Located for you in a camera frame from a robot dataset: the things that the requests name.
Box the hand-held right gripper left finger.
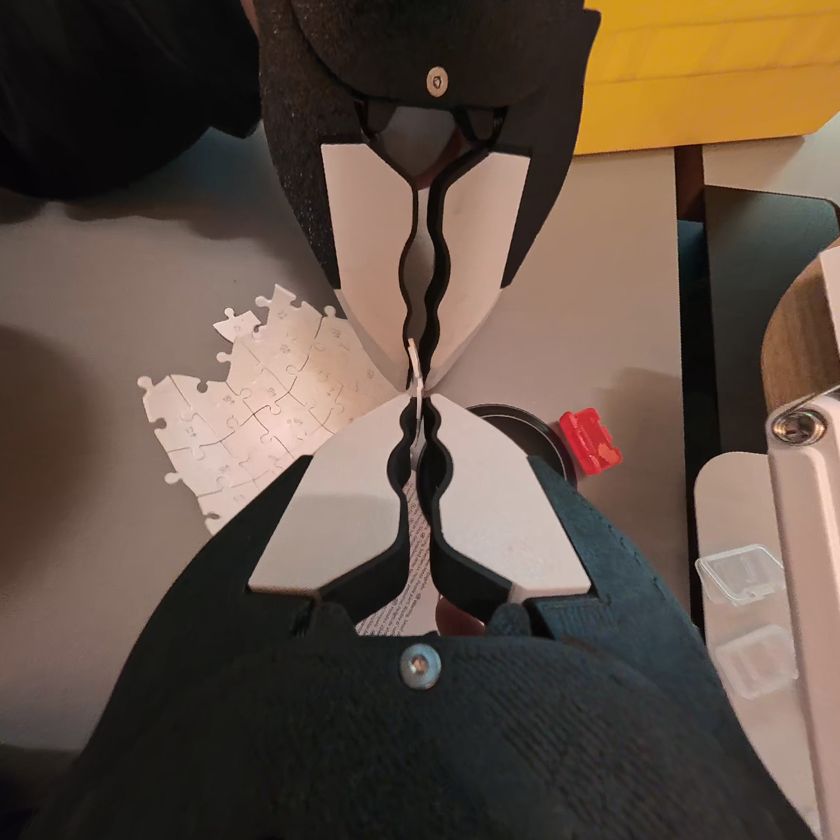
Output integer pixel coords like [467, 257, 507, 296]
[248, 392, 417, 623]

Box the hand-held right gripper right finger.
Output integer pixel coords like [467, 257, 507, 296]
[419, 394, 593, 623]

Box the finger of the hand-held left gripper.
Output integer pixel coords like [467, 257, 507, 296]
[419, 147, 534, 389]
[320, 140, 421, 391]

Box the single white puzzle piece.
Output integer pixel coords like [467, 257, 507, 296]
[406, 338, 427, 460]

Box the joined white puzzle ball section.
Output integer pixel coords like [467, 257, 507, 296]
[136, 283, 408, 534]

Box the person's left forearm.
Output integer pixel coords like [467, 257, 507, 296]
[0, 0, 263, 201]

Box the black round puzzle stand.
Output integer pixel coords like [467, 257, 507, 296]
[466, 403, 578, 487]

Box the red plastic clip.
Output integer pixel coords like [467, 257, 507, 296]
[558, 407, 624, 472]

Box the white document holder stand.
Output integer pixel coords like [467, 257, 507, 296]
[694, 384, 840, 840]

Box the yellow plastic bin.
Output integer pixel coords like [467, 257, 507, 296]
[571, 0, 840, 156]

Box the instruction sheet on board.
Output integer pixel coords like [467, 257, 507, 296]
[761, 239, 840, 421]

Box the metal wire paper clip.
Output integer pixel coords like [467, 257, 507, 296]
[773, 386, 840, 442]

